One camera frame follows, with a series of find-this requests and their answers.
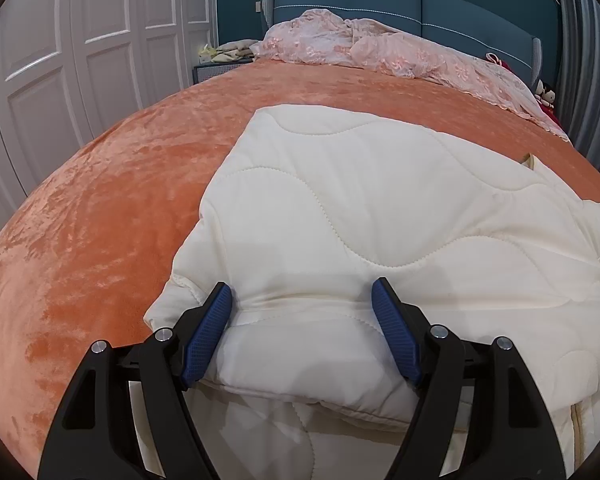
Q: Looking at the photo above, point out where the white quilted comforter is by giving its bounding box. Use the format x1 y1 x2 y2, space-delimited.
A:
144 104 600 480

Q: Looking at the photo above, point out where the white panelled wardrobe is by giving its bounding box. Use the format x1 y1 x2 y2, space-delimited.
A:
0 0 218 226

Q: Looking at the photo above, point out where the blue nightstand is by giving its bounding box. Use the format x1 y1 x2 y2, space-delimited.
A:
194 57 255 86

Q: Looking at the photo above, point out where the beige cloth bundle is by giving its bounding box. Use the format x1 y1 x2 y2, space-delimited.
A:
212 39 260 64

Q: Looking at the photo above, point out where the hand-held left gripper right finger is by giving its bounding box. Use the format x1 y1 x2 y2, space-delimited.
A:
371 277 567 480

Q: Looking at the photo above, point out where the blue upholstered headboard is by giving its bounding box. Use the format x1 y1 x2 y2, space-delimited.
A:
260 0 543 93

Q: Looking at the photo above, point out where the pink lace blanket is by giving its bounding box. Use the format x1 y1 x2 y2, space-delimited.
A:
250 8 571 142

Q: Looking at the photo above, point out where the red plush doll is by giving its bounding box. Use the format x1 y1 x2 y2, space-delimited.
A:
532 80 563 126

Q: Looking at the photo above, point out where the grey curtain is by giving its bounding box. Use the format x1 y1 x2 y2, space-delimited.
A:
555 0 600 186

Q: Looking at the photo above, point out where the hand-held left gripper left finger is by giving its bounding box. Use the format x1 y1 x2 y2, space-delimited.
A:
37 281 234 480

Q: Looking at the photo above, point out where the red cloth item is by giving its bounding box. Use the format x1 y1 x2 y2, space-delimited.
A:
485 52 513 73

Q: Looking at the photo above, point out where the orange velvet bedspread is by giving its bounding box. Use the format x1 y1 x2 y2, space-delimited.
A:
0 56 600 480

